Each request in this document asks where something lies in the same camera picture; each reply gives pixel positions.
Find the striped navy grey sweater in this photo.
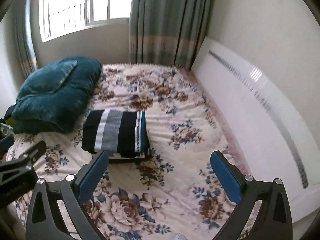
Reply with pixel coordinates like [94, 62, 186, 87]
[81, 109, 150, 159]

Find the bright bedroom window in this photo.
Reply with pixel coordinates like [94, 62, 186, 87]
[39, 0, 132, 42]

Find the teal folded blanket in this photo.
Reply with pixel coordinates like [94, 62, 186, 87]
[9, 56, 102, 135]

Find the grey green curtain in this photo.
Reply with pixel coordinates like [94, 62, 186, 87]
[129, 0, 212, 70]

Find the white bed headboard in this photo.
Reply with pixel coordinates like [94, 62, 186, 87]
[191, 38, 319, 222]

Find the floral beige bed blanket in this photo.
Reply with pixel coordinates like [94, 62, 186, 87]
[5, 63, 262, 240]

